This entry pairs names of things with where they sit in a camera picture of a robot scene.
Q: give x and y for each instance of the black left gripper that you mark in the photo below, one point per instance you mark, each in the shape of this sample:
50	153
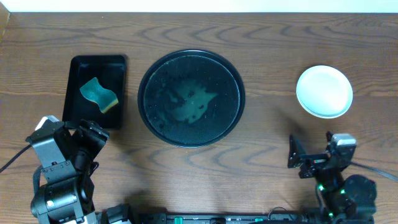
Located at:
91	132

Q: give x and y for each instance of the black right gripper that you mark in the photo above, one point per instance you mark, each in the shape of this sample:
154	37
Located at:
313	159

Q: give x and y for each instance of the green yellow sponge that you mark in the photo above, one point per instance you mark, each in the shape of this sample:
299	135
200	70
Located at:
94	92

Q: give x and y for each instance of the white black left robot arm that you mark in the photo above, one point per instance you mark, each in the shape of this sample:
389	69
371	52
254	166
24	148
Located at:
63	188

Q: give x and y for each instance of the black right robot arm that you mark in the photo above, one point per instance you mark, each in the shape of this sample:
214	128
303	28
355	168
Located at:
342	200

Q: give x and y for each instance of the black rectangular tray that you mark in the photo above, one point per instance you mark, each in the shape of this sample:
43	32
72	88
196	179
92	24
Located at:
110	70

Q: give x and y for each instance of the black round tray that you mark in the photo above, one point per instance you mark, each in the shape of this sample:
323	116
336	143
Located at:
191	98

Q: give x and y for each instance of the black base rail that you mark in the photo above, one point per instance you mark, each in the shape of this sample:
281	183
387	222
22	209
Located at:
123	213

